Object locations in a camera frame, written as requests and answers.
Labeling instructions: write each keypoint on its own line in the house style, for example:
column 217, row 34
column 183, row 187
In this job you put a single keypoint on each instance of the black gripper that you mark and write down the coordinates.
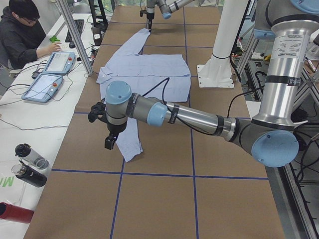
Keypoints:
column 115, row 128
column 150, row 16

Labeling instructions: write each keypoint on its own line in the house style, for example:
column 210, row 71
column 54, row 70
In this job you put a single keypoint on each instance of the light blue striped shirt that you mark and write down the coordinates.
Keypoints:
column 157, row 75

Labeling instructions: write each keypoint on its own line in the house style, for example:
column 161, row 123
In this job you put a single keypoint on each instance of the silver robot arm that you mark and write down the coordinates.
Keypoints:
column 268, row 136
column 166, row 9

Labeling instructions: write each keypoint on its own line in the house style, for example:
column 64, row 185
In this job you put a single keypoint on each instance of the clear black-capped bottle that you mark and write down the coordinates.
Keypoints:
column 25, row 152

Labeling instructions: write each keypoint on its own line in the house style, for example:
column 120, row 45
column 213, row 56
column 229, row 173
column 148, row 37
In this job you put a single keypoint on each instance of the lower blue teach pendant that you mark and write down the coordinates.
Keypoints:
column 43, row 88

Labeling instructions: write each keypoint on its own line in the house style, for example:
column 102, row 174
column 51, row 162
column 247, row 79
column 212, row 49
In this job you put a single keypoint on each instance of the blue teach pendant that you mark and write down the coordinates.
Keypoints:
column 43, row 88
column 60, row 63

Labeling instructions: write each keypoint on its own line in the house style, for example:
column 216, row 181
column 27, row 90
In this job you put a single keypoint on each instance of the black water bottle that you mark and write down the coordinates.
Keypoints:
column 29, row 175

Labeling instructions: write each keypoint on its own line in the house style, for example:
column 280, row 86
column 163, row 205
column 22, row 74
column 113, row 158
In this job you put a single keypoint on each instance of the upper blue teach pendant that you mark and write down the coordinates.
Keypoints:
column 60, row 63

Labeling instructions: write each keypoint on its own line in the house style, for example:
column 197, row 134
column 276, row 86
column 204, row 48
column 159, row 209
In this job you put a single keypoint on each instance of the red water bottle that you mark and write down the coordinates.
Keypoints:
column 14, row 213

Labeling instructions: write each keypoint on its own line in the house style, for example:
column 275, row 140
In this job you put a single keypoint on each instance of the seated person in hoodie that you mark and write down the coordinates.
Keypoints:
column 21, row 34

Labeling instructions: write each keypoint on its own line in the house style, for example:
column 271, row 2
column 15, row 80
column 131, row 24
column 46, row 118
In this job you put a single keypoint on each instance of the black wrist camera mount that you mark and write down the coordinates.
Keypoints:
column 98, row 112

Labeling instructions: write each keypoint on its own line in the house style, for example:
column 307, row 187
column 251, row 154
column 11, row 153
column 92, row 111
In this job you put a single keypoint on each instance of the white camera stand pillar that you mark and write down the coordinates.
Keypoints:
column 217, row 73

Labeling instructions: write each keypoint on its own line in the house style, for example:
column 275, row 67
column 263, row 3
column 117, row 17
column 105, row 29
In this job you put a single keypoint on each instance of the aluminium frame post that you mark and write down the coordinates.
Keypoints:
column 67, row 15

